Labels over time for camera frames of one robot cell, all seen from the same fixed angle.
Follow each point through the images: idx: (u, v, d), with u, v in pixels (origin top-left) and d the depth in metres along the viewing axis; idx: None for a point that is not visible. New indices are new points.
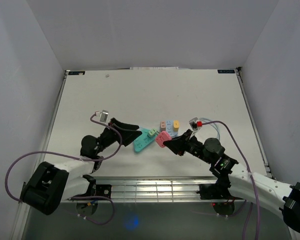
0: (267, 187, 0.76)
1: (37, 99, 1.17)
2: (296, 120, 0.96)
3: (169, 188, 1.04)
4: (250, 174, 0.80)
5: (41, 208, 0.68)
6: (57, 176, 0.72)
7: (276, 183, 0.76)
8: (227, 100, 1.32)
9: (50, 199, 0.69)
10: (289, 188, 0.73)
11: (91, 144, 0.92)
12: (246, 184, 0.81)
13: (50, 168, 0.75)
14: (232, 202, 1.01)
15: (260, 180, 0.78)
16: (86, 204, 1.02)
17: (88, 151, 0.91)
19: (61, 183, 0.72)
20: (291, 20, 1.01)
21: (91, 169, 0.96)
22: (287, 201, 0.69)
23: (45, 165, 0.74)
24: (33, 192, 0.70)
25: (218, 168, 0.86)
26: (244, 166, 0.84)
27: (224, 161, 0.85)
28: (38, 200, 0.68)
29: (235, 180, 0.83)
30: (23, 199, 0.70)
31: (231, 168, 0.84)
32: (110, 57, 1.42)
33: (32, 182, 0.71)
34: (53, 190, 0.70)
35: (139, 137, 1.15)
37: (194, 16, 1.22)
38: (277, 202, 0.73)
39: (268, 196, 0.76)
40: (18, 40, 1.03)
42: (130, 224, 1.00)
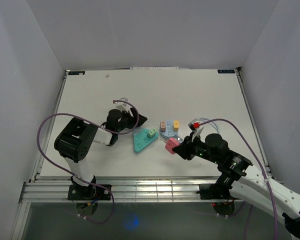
0: (283, 197, 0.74)
1: (37, 98, 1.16)
2: (296, 120, 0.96)
3: (170, 188, 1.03)
4: (267, 181, 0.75)
5: (74, 154, 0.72)
6: (89, 127, 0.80)
7: (293, 194, 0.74)
8: (228, 100, 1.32)
9: (83, 144, 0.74)
10: None
11: (118, 114, 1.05)
12: (259, 189, 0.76)
13: (80, 123, 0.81)
14: (232, 202, 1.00)
15: (276, 188, 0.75)
16: (86, 204, 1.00)
17: (113, 117, 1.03)
19: (91, 133, 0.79)
20: (291, 21, 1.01)
21: (108, 141, 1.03)
22: None
23: (75, 120, 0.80)
24: (65, 139, 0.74)
25: (228, 167, 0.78)
26: (257, 168, 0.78)
27: (235, 159, 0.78)
28: (71, 144, 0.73)
29: (247, 183, 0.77)
30: (56, 143, 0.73)
31: (245, 169, 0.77)
32: (110, 57, 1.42)
33: (66, 130, 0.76)
34: (86, 136, 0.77)
35: (139, 138, 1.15)
37: (194, 16, 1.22)
38: (290, 213, 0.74)
39: (282, 205, 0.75)
40: (18, 41, 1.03)
42: (130, 224, 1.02)
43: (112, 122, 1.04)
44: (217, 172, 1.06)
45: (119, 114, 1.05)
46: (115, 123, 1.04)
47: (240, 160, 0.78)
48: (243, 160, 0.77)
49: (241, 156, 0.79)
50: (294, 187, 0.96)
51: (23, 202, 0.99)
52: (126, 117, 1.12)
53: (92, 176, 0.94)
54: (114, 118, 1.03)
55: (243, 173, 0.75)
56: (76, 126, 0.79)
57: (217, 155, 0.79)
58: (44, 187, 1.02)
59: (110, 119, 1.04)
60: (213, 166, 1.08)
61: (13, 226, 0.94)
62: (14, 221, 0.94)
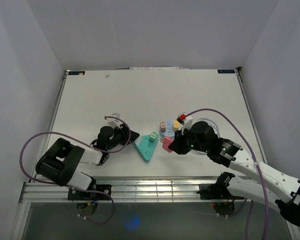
0: (274, 179, 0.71)
1: (37, 98, 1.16)
2: (296, 120, 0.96)
3: (169, 188, 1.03)
4: (257, 164, 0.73)
5: (55, 179, 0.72)
6: (75, 150, 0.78)
7: (284, 176, 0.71)
8: (228, 100, 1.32)
9: (66, 170, 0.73)
10: (298, 183, 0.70)
11: (110, 132, 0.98)
12: (249, 173, 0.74)
13: (66, 145, 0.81)
14: (232, 202, 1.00)
15: (266, 171, 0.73)
16: (86, 204, 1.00)
17: (104, 137, 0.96)
19: (77, 157, 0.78)
20: (291, 21, 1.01)
21: (98, 160, 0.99)
22: (294, 197, 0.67)
23: (61, 140, 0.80)
24: (47, 162, 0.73)
25: (218, 152, 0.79)
26: (247, 152, 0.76)
27: (225, 144, 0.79)
28: (54, 170, 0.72)
29: (237, 168, 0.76)
30: (37, 167, 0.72)
31: (234, 153, 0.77)
32: (110, 57, 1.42)
33: (49, 153, 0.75)
34: (71, 161, 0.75)
35: (143, 146, 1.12)
37: (194, 16, 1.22)
38: (282, 196, 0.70)
39: (273, 189, 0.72)
40: (18, 41, 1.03)
42: (130, 224, 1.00)
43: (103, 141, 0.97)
44: (217, 172, 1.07)
45: (111, 132, 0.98)
46: (107, 141, 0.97)
47: (229, 145, 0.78)
48: (232, 144, 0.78)
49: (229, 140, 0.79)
50: None
51: (23, 202, 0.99)
52: (118, 133, 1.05)
53: (90, 180, 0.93)
54: (105, 137, 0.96)
55: (232, 158, 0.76)
56: (61, 148, 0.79)
57: (206, 142, 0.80)
58: (46, 187, 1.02)
59: (100, 138, 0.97)
60: (213, 166, 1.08)
61: (13, 226, 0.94)
62: (14, 221, 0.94)
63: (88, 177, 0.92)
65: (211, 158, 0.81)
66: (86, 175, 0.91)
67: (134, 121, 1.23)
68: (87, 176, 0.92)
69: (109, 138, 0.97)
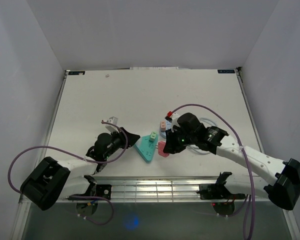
0: (259, 162, 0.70)
1: (37, 98, 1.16)
2: (296, 120, 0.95)
3: (169, 188, 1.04)
4: (242, 148, 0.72)
5: (37, 204, 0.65)
6: (58, 172, 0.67)
7: (269, 158, 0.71)
8: (228, 100, 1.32)
9: (47, 196, 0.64)
10: (283, 165, 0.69)
11: (107, 140, 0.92)
12: (236, 158, 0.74)
13: (53, 164, 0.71)
14: (232, 202, 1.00)
15: (251, 154, 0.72)
16: (86, 204, 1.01)
17: (102, 145, 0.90)
19: (61, 180, 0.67)
20: (291, 21, 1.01)
21: (93, 171, 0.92)
22: (279, 177, 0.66)
23: (48, 159, 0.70)
24: (30, 185, 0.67)
25: (205, 140, 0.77)
26: (233, 138, 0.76)
27: (212, 131, 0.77)
28: (35, 195, 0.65)
29: (224, 154, 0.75)
30: (22, 191, 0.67)
31: (221, 139, 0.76)
32: (110, 57, 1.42)
33: (33, 175, 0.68)
34: (52, 186, 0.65)
35: (144, 146, 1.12)
37: (194, 16, 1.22)
38: (268, 178, 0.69)
39: (259, 171, 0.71)
40: (18, 41, 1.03)
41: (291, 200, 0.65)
42: (130, 224, 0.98)
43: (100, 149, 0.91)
44: (217, 172, 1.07)
45: (108, 139, 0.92)
46: (104, 150, 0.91)
47: (216, 131, 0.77)
48: (218, 130, 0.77)
49: (215, 127, 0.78)
50: None
51: (23, 202, 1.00)
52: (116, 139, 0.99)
53: (86, 186, 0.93)
54: (103, 145, 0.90)
55: (219, 143, 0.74)
56: (47, 168, 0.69)
57: (192, 132, 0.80)
58: None
59: (97, 145, 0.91)
60: (213, 166, 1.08)
61: (13, 226, 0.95)
62: (14, 221, 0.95)
63: (85, 181, 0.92)
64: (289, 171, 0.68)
65: (199, 147, 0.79)
66: (82, 181, 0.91)
67: (134, 121, 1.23)
68: (84, 182, 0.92)
69: (106, 146, 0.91)
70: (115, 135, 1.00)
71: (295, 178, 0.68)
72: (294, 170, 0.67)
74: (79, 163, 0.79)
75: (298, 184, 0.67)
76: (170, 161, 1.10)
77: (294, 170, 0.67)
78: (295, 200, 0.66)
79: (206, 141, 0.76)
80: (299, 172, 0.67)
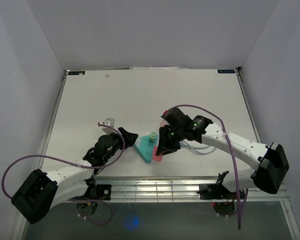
0: (242, 147, 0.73)
1: (37, 98, 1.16)
2: (296, 120, 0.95)
3: (169, 188, 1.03)
4: (226, 134, 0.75)
5: (26, 217, 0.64)
6: (47, 186, 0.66)
7: (252, 143, 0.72)
8: (228, 100, 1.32)
9: (35, 210, 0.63)
10: (265, 148, 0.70)
11: (108, 142, 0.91)
12: (220, 144, 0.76)
13: (43, 177, 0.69)
14: (232, 202, 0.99)
15: (236, 141, 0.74)
16: (86, 204, 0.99)
17: (101, 147, 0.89)
19: (50, 195, 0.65)
20: (291, 21, 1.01)
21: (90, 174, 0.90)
22: (261, 161, 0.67)
23: (37, 172, 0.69)
24: (20, 198, 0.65)
25: (190, 128, 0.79)
26: (217, 126, 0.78)
27: (198, 121, 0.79)
28: (24, 209, 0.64)
29: (210, 141, 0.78)
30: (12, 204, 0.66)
31: (206, 128, 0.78)
32: (110, 57, 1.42)
33: (22, 188, 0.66)
34: (41, 200, 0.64)
35: (143, 146, 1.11)
37: (194, 16, 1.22)
38: (252, 163, 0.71)
39: (243, 156, 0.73)
40: (18, 40, 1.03)
41: (275, 183, 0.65)
42: (130, 224, 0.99)
43: (100, 151, 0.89)
44: (217, 172, 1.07)
45: (108, 141, 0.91)
46: (104, 152, 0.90)
47: (201, 120, 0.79)
48: (203, 119, 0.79)
49: (200, 116, 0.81)
50: (295, 187, 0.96)
51: None
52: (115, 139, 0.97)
53: (84, 189, 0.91)
54: (103, 146, 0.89)
55: (203, 132, 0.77)
56: (36, 180, 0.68)
57: (178, 124, 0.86)
58: None
59: (97, 148, 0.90)
60: (213, 166, 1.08)
61: (13, 226, 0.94)
62: (14, 222, 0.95)
63: (84, 184, 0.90)
64: (272, 155, 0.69)
65: (186, 137, 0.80)
66: (81, 183, 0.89)
67: (133, 121, 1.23)
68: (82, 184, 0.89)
69: (106, 148, 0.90)
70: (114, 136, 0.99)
71: (278, 162, 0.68)
72: (277, 154, 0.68)
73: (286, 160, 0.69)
74: (71, 172, 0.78)
75: (281, 168, 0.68)
76: (170, 161, 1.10)
77: (277, 154, 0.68)
78: (279, 184, 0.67)
79: (190, 130, 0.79)
80: (282, 156, 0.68)
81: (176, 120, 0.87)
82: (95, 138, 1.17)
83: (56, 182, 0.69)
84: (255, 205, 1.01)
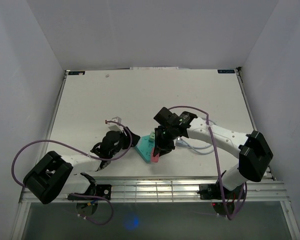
0: (224, 137, 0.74)
1: (37, 98, 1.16)
2: (296, 120, 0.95)
3: (169, 188, 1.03)
4: (209, 126, 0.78)
5: (39, 197, 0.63)
6: (61, 167, 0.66)
7: (234, 133, 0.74)
8: (228, 100, 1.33)
9: (48, 190, 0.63)
10: (246, 137, 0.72)
11: (114, 137, 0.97)
12: (204, 137, 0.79)
13: (57, 158, 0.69)
14: (232, 202, 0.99)
15: (218, 132, 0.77)
16: (86, 204, 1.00)
17: (108, 142, 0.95)
19: (64, 176, 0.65)
20: (291, 21, 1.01)
21: (96, 167, 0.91)
22: (242, 148, 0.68)
23: (51, 153, 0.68)
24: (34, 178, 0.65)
25: (177, 124, 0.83)
26: (202, 120, 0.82)
27: (183, 116, 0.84)
28: (37, 189, 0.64)
29: (195, 135, 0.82)
30: (25, 184, 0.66)
31: (191, 122, 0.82)
32: (110, 57, 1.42)
33: (37, 168, 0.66)
34: (54, 180, 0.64)
35: (144, 146, 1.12)
37: (194, 16, 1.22)
38: (234, 152, 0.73)
39: (225, 146, 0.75)
40: (18, 40, 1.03)
41: (257, 170, 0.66)
42: (130, 224, 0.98)
43: (106, 145, 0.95)
44: (217, 172, 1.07)
45: (115, 137, 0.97)
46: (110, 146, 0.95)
47: (186, 116, 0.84)
48: (189, 115, 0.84)
49: (186, 112, 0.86)
50: (295, 187, 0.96)
51: (23, 202, 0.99)
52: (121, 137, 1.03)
53: (85, 187, 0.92)
54: (110, 141, 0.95)
55: (188, 126, 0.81)
56: (50, 162, 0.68)
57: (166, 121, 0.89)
58: None
59: (104, 142, 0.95)
60: (213, 166, 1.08)
61: (13, 226, 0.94)
62: (14, 221, 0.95)
63: (85, 181, 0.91)
64: (252, 143, 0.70)
65: (173, 133, 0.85)
66: (82, 180, 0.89)
67: (134, 121, 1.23)
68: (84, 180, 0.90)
69: (113, 143, 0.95)
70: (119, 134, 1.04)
71: (260, 149, 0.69)
72: (257, 142, 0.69)
73: (267, 146, 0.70)
74: (83, 159, 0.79)
75: (263, 155, 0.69)
76: (170, 161, 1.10)
77: (256, 141, 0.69)
78: (262, 170, 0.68)
79: (176, 126, 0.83)
80: (262, 143, 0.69)
81: (164, 117, 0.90)
82: (95, 137, 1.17)
83: (71, 164, 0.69)
84: (255, 205, 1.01)
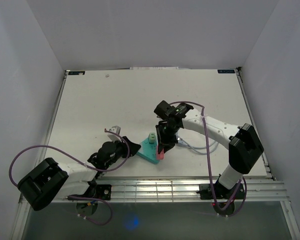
0: (217, 128, 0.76)
1: (37, 98, 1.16)
2: (296, 120, 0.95)
3: (169, 188, 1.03)
4: (203, 117, 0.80)
5: (31, 203, 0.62)
6: (57, 175, 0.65)
7: (226, 124, 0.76)
8: (228, 100, 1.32)
9: (41, 198, 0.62)
10: (237, 129, 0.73)
11: (111, 148, 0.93)
12: (199, 128, 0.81)
13: (53, 166, 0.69)
14: (233, 202, 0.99)
15: (211, 123, 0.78)
16: (86, 204, 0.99)
17: (104, 153, 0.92)
19: (59, 184, 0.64)
20: (292, 21, 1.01)
21: (91, 178, 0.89)
22: (232, 139, 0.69)
23: (48, 161, 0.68)
24: (28, 183, 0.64)
25: (173, 114, 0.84)
26: (198, 111, 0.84)
27: (180, 107, 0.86)
28: (30, 195, 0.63)
29: (190, 125, 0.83)
30: (18, 188, 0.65)
31: (186, 113, 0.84)
32: (110, 57, 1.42)
33: (32, 173, 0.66)
34: (48, 188, 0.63)
35: (147, 149, 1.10)
37: (194, 16, 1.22)
38: (225, 142, 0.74)
39: (217, 136, 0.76)
40: (18, 40, 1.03)
41: (245, 161, 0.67)
42: (129, 224, 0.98)
43: (102, 157, 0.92)
44: (217, 172, 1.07)
45: (112, 148, 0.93)
46: (106, 158, 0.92)
47: (183, 107, 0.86)
48: (186, 106, 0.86)
49: (183, 104, 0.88)
50: (295, 187, 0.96)
51: (23, 202, 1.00)
52: (119, 147, 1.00)
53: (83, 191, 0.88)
54: (105, 152, 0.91)
55: (184, 116, 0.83)
56: (46, 169, 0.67)
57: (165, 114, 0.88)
58: None
59: (100, 153, 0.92)
60: (213, 166, 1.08)
61: (13, 226, 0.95)
62: (14, 221, 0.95)
63: (85, 183, 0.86)
64: (243, 135, 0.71)
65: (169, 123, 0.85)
66: (82, 182, 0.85)
67: (133, 121, 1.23)
68: (84, 184, 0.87)
69: (109, 154, 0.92)
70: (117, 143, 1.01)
71: (251, 143, 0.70)
72: (248, 135, 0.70)
73: (258, 140, 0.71)
74: (79, 168, 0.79)
75: (254, 149, 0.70)
76: (170, 161, 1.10)
77: (247, 134, 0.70)
78: (251, 162, 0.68)
79: (172, 115, 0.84)
80: (254, 136, 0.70)
81: (163, 111, 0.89)
82: (95, 137, 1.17)
83: (66, 172, 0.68)
84: (256, 205, 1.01)
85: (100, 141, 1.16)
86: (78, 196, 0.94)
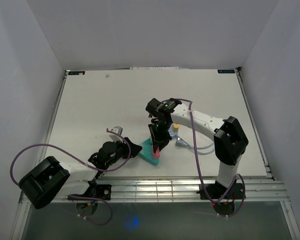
0: (203, 121, 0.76)
1: (37, 97, 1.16)
2: (296, 119, 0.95)
3: (169, 188, 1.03)
4: (190, 111, 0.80)
5: (32, 201, 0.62)
6: (58, 174, 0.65)
7: (212, 118, 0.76)
8: (228, 100, 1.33)
9: (43, 196, 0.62)
10: (222, 122, 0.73)
11: (111, 148, 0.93)
12: (186, 122, 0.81)
13: (55, 164, 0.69)
14: (232, 202, 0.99)
15: (198, 117, 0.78)
16: (86, 204, 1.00)
17: (105, 153, 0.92)
19: (60, 182, 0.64)
20: (291, 21, 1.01)
21: (92, 178, 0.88)
22: (217, 132, 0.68)
23: (50, 159, 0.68)
24: (29, 182, 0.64)
25: (161, 109, 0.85)
26: (186, 106, 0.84)
27: (169, 102, 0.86)
28: (31, 193, 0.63)
29: (178, 120, 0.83)
30: (20, 186, 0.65)
31: (175, 108, 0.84)
32: (110, 57, 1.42)
33: (34, 172, 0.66)
34: (50, 186, 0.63)
35: (147, 150, 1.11)
37: (194, 16, 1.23)
38: (211, 136, 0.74)
39: (203, 130, 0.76)
40: (18, 39, 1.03)
41: (230, 153, 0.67)
42: (129, 224, 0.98)
43: (103, 157, 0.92)
44: (217, 172, 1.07)
45: (112, 148, 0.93)
46: (107, 158, 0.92)
47: (172, 102, 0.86)
48: (174, 101, 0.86)
49: (172, 99, 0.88)
50: (295, 187, 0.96)
51: (23, 202, 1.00)
52: (120, 146, 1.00)
53: (83, 190, 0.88)
54: (106, 152, 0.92)
55: (172, 111, 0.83)
56: (47, 167, 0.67)
57: (155, 111, 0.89)
58: None
59: (100, 153, 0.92)
60: (213, 166, 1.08)
61: (13, 225, 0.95)
62: (14, 222, 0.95)
63: (85, 183, 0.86)
64: (228, 128, 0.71)
65: (159, 119, 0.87)
66: (82, 181, 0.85)
67: (133, 121, 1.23)
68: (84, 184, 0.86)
69: (109, 154, 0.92)
70: (118, 143, 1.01)
71: (235, 135, 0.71)
72: (232, 127, 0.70)
73: (242, 132, 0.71)
74: (80, 167, 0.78)
75: (239, 141, 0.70)
76: (170, 161, 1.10)
77: (232, 127, 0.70)
78: (236, 154, 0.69)
79: (161, 110, 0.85)
80: (238, 129, 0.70)
81: (153, 108, 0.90)
82: (95, 138, 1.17)
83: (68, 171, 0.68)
84: (256, 205, 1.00)
85: (100, 141, 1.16)
86: (79, 196, 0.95)
